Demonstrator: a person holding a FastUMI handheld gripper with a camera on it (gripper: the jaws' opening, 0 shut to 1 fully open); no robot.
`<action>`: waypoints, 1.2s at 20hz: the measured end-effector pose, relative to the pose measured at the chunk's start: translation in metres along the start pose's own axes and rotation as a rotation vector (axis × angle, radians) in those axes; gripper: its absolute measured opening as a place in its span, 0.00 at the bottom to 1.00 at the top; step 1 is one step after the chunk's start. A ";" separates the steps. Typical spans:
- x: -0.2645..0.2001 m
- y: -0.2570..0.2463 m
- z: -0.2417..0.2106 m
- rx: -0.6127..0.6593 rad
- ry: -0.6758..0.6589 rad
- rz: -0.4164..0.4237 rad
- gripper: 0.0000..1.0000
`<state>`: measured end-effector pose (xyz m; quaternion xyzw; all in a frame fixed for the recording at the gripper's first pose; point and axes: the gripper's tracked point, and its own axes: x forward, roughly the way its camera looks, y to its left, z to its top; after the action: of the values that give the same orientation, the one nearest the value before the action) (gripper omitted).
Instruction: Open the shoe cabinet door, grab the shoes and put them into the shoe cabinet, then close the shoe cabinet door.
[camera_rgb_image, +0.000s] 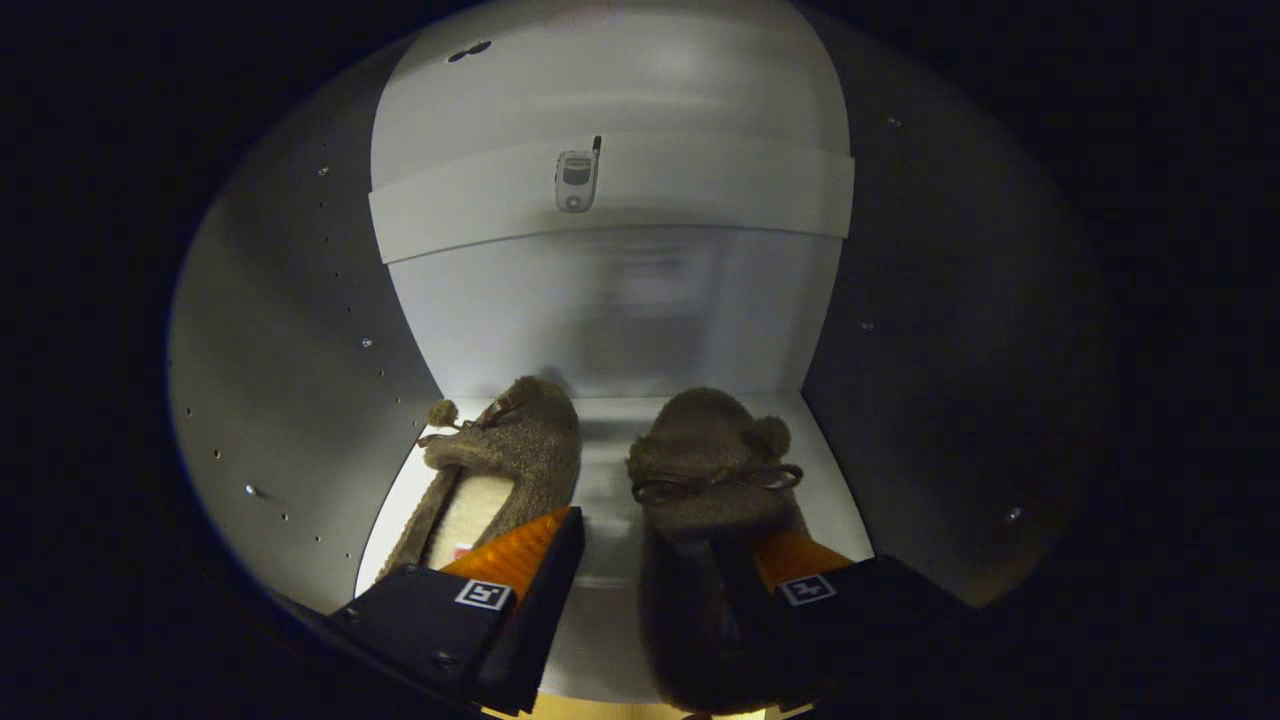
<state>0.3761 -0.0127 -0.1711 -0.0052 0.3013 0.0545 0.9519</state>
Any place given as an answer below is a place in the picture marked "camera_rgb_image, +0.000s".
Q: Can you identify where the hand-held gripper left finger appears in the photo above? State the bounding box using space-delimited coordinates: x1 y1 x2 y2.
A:
323 505 587 717

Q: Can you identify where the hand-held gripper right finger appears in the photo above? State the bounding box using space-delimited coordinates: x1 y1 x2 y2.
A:
713 530 989 715

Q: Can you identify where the brown fluffy slipper shoe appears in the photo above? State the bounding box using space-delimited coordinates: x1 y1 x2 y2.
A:
627 387 813 716
375 375 583 591

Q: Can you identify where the dark grey shoe cabinet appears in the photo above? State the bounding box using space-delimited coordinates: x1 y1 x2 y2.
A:
165 0 1116 719

